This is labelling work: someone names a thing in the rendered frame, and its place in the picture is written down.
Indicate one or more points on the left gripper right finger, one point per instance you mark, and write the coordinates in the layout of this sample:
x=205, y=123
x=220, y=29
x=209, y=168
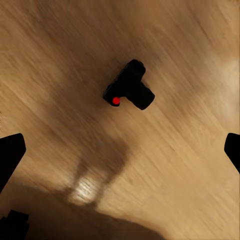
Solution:
x=232, y=149

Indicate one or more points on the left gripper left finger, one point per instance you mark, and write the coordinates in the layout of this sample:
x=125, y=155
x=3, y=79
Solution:
x=12, y=150

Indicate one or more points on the digital camera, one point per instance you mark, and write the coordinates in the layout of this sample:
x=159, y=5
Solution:
x=128, y=84

